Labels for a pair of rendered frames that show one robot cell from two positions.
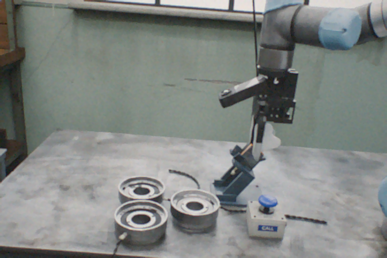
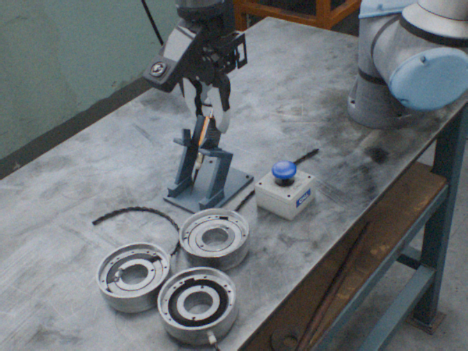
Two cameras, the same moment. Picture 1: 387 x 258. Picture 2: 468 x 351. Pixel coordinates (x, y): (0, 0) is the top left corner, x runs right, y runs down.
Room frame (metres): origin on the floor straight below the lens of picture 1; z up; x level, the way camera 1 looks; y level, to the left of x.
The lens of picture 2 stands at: (0.24, 0.41, 1.43)
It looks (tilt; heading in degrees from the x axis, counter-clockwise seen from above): 38 degrees down; 315
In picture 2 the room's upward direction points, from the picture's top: 8 degrees counter-clockwise
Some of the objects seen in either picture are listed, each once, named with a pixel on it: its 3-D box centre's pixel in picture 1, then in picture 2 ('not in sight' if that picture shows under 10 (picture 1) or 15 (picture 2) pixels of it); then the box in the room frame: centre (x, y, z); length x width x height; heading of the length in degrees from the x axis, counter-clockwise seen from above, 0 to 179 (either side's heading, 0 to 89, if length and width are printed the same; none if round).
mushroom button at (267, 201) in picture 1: (266, 208); (284, 177); (0.69, -0.16, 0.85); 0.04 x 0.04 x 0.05
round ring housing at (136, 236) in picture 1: (140, 222); (198, 306); (0.65, 0.09, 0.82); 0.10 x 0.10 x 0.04
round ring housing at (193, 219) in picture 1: (194, 209); (215, 240); (0.71, -0.01, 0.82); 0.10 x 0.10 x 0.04
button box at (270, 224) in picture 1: (267, 219); (287, 188); (0.69, -0.17, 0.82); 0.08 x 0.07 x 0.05; 90
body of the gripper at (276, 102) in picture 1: (273, 95); (209, 38); (0.83, -0.17, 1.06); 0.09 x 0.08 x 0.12; 92
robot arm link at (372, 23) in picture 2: not in sight; (393, 30); (0.69, -0.49, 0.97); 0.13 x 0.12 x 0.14; 137
